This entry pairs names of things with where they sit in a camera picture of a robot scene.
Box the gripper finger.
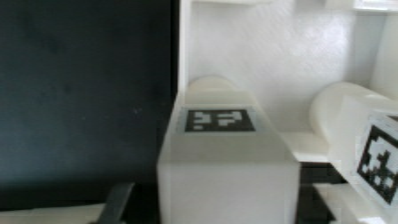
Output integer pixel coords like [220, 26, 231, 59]
[94, 183, 135, 224]

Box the white chair leg block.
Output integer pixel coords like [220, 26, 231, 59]
[311, 82, 398, 224]
[156, 77, 300, 224]

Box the white chair seat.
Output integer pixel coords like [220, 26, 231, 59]
[177, 0, 398, 162]

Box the white L-shaped fence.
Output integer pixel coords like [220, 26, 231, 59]
[0, 182, 398, 224]

